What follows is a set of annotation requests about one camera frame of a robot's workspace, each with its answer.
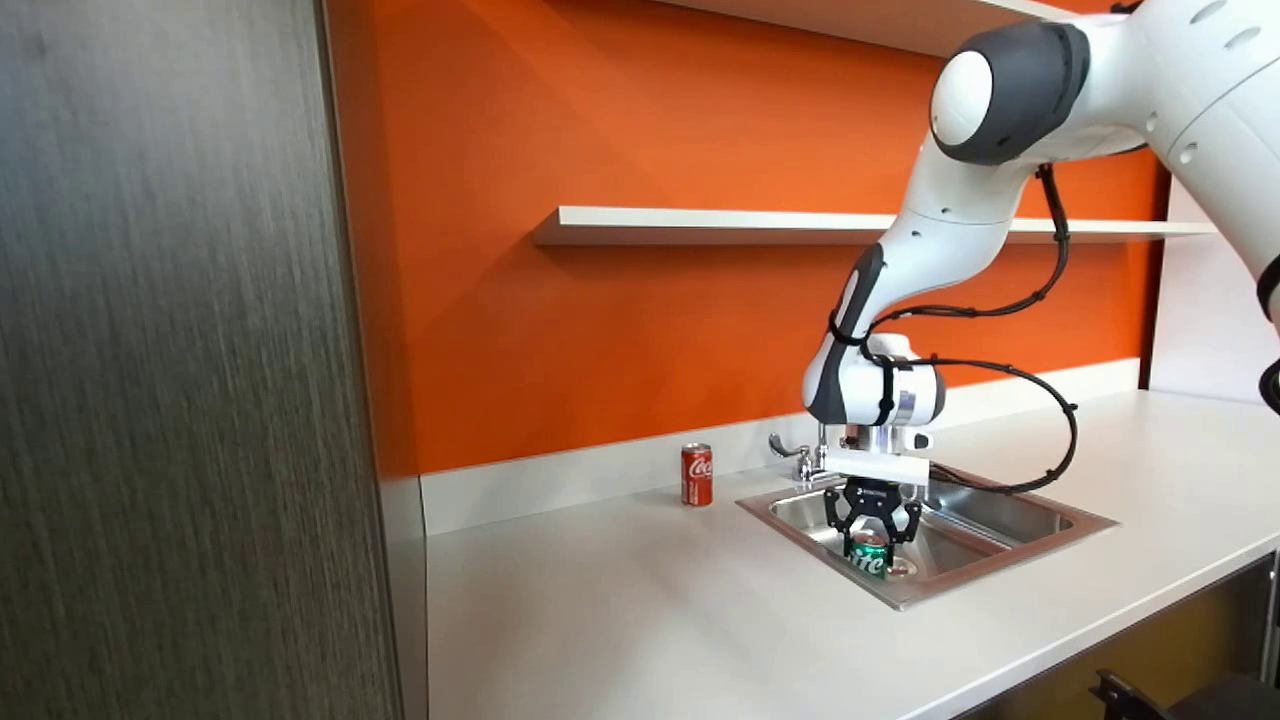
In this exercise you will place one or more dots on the red soda can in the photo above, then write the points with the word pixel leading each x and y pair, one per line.
pixel 699 472

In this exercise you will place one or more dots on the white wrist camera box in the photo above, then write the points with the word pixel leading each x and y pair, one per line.
pixel 871 455

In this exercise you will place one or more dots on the upper white shelf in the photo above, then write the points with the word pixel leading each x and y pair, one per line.
pixel 905 26

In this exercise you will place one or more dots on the stainless steel sink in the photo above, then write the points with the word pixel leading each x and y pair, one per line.
pixel 968 528

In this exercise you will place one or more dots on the dark wood cabinet panel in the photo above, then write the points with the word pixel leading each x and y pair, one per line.
pixel 188 519

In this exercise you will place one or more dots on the green soda can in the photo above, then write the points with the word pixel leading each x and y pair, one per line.
pixel 871 547

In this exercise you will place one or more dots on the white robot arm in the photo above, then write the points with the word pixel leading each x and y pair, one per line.
pixel 1192 82

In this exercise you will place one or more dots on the white wall shelf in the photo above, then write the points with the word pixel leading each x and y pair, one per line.
pixel 615 226

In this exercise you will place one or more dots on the chrome faucet with handles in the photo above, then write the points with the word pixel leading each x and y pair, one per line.
pixel 797 456

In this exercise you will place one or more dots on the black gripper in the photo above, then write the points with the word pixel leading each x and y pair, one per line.
pixel 873 497

